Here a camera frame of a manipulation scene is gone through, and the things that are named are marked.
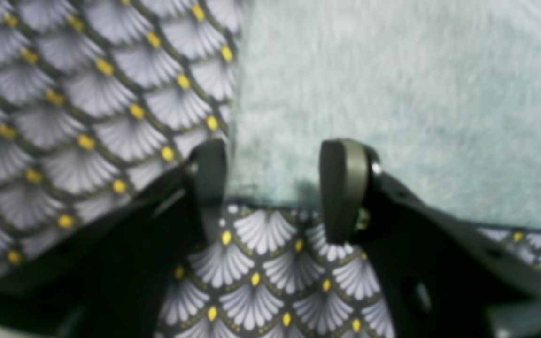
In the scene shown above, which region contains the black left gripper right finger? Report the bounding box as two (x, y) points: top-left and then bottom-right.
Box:
(319, 138), (541, 338)

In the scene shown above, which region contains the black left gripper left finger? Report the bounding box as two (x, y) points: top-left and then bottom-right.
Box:
(0, 138), (228, 338)

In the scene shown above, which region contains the light grey T-shirt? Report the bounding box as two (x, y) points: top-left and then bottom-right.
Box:
(228, 0), (541, 229)

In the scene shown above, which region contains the fan-patterned table cloth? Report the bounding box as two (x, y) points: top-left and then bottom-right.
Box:
(0, 0), (541, 338)

